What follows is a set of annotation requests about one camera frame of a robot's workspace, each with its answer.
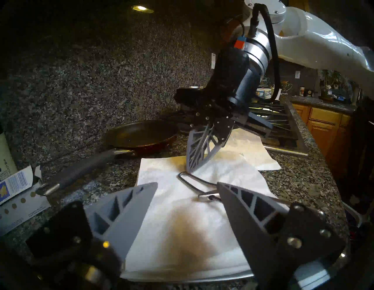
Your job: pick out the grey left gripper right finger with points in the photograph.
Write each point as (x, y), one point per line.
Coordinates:
(242, 216)

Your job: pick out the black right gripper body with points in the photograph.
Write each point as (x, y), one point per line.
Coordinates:
(210, 108)

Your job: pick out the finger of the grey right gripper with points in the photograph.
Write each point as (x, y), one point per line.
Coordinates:
(214, 150)
(197, 149)

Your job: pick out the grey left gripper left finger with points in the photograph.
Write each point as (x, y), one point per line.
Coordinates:
(122, 216)

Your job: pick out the single white napkin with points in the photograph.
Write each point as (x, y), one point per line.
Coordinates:
(254, 152)

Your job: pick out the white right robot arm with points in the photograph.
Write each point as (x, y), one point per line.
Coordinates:
(315, 43)

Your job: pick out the white napkin stack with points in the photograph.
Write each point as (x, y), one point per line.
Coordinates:
(175, 234)

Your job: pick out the dark frying pan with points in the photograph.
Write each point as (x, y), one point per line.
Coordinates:
(140, 134)

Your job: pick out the long white blue wrap box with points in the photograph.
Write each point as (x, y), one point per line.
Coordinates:
(17, 210)

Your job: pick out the wooden base cabinet row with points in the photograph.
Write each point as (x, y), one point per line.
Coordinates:
(321, 122)

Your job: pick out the dark range hood with light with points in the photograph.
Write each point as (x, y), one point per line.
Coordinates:
(141, 8)

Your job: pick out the green houseplant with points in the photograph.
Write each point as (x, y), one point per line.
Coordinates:
(330, 84)

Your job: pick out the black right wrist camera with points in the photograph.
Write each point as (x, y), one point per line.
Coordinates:
(233, 76)

